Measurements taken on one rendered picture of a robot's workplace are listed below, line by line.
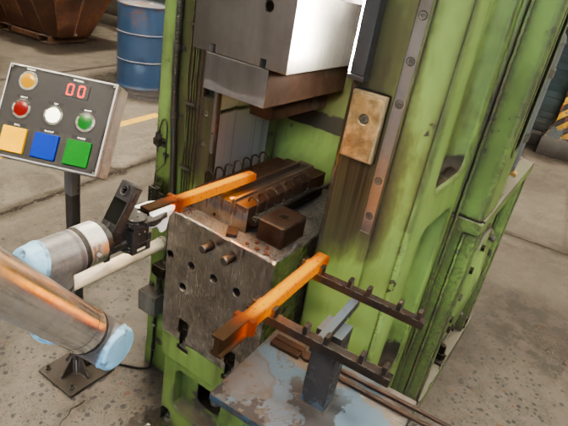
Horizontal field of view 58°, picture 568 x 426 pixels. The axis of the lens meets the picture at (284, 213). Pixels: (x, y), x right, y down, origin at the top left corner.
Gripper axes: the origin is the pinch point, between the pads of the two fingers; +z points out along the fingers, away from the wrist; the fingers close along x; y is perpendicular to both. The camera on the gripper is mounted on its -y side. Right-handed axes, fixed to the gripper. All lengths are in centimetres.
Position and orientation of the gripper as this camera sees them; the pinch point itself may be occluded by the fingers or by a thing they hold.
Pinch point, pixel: (168, 203)
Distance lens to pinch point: 124.6
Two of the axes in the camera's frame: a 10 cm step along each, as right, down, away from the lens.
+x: 8.1, 3.7, -4.4
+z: 5.6, -3.1, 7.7
